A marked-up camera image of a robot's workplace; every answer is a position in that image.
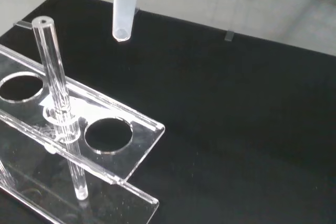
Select clear acrylic funnel stand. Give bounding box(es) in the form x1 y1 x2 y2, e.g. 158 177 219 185
0 17 166 224

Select black bench cloth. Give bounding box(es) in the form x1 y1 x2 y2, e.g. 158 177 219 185
0 0 336 224

